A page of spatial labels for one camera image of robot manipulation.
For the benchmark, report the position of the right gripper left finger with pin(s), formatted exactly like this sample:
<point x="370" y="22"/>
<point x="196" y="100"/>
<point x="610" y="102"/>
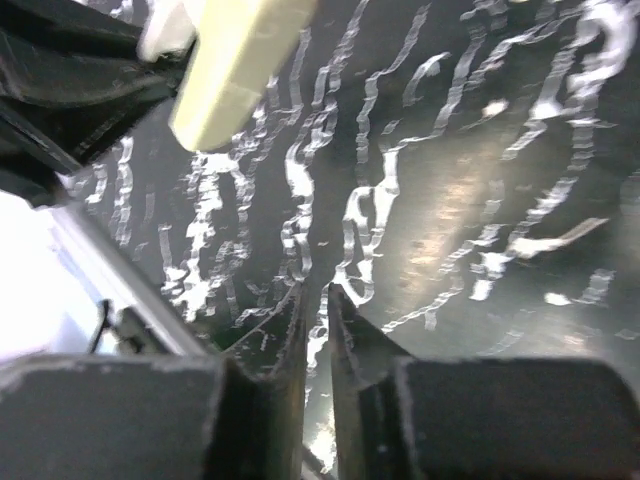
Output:
<point x="235" y="415"/>

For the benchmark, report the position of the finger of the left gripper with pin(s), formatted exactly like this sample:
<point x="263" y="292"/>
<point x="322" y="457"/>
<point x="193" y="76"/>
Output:
<point x="71" y="86"/>

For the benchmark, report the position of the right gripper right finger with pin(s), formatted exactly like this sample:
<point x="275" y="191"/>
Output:
<point x="402" y="417"/>

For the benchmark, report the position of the cream white stapler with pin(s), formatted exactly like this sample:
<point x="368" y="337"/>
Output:
<point x="234" y="47"/>

